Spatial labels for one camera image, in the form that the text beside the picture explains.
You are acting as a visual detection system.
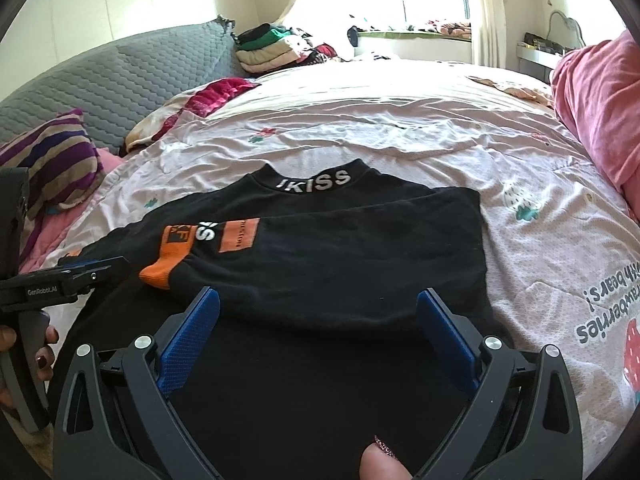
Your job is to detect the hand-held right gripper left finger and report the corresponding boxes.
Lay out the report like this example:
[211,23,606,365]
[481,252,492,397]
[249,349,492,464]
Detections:
[52,286,226,480]

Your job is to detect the red and cream blanket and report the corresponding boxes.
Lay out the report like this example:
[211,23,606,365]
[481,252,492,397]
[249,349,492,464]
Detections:
[125,77,261,153]

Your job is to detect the pink quilt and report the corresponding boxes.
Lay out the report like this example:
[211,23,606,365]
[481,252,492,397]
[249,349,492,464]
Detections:
[550,30,640,221]

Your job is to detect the person's right hand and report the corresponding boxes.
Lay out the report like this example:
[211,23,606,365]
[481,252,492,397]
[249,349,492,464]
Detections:
[359,435,415,480]

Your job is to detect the cream curtain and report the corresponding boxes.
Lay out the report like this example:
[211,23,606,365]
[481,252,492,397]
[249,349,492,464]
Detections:
[470,0,511,68]

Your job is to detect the pink strawberry print bedsheet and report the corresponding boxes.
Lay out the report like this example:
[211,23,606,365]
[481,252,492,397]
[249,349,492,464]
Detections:
[40,57,640,466]

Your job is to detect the cluttered side shelf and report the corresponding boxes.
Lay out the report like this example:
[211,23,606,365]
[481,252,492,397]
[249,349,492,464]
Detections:
[517,32,576,81]

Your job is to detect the green windowsill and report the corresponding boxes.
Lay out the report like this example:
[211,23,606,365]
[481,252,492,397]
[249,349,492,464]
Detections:
[357,30,473,42]

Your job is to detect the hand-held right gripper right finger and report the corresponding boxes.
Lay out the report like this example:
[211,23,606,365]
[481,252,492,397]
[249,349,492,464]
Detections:
[415,287,583,480]

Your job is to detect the purple striped pillow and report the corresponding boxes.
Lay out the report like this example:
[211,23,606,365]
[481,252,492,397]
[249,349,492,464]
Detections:
[0,108,101,211]

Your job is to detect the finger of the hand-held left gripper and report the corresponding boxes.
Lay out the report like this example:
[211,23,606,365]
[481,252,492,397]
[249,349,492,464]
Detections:
[0,256,132,311]

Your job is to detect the grey quilted headboard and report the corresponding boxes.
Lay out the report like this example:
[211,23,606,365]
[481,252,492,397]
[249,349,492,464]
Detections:
[0,22,251,156]

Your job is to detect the clothes on windowsill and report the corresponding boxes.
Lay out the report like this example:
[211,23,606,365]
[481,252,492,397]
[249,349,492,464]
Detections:
[407,19,473,40]

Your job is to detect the white bent lamp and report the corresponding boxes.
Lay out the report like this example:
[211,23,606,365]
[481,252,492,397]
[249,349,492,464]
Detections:
[547,10,587,50]

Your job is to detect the person's left hand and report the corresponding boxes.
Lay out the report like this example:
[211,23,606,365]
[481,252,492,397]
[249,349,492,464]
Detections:
[35,312,60,386]

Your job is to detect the pile of folded clothes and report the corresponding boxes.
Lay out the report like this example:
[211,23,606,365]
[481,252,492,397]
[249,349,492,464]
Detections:
[235,24,351,78]

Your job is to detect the pink pillow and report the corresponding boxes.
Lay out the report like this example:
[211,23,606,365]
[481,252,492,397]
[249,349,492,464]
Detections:
[20,147,126,271]

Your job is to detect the black sweatshirt with orange patches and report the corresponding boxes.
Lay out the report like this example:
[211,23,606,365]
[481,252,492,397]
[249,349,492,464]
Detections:
[57,158,506,480]

